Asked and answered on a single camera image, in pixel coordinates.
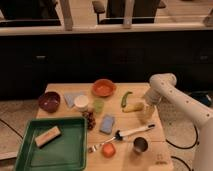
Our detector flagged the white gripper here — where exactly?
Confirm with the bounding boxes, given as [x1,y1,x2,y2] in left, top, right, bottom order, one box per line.
[138,88,162,124]

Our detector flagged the yellow banana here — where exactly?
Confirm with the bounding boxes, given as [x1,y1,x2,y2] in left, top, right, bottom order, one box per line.
[122,102,144,113]

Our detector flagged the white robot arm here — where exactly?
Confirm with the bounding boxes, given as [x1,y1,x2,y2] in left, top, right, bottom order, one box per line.
[144,73,213,171]

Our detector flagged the steel cup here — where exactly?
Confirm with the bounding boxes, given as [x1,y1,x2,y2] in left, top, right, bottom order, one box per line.
[133,137,148,154]

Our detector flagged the green plastic cup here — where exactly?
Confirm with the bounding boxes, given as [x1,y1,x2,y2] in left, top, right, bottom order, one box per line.
[93,98,104,114]

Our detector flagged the white paper cup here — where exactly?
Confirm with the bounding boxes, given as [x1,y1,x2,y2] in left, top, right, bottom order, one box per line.
[74,95,89,112]

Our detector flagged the green chili pepper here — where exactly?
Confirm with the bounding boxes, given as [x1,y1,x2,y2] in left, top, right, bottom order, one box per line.
[121,91,133,108]

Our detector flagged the blue sponge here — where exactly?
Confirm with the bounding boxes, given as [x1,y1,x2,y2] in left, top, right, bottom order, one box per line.
[99,115,115,134]

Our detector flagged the orange fruit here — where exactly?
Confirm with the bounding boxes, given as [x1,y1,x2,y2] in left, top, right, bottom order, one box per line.
[101,143,116,158]

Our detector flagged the orange bowl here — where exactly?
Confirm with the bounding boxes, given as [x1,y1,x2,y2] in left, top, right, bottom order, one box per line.
[92,79,116,97]

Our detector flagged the bunch of dark grapes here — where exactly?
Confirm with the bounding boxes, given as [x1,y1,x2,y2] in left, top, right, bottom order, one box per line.
[82,111,96,130]

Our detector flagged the metal fork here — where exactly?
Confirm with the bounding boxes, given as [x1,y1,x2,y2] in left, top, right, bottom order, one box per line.
[87,137,116,153]

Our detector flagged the light blue cloth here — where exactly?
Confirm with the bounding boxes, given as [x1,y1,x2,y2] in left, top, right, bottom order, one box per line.
[64,92,82,108]

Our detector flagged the dark red bowl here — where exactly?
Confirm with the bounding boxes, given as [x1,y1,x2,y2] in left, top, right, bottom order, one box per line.
[38,92,61,113]

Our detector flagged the green plastic tray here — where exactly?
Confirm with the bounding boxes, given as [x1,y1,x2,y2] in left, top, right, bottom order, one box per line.
[13,117,87,171]

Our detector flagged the wooden block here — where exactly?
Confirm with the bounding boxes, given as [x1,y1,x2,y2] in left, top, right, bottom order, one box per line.
[35,126,61,148]

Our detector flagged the black office chair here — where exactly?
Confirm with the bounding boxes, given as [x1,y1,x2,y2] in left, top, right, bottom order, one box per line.
[92,0,166,25]

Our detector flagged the white handled brush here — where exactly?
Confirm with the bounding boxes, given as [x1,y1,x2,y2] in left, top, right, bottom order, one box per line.
[115,124,155,141]

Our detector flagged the black cable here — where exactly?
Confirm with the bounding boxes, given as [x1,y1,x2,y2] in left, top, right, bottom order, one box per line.
[0,118,24,140]
[165,123,200,171]

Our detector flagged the black cable left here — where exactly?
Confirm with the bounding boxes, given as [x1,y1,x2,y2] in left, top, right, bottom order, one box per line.
[0,118,24,140]

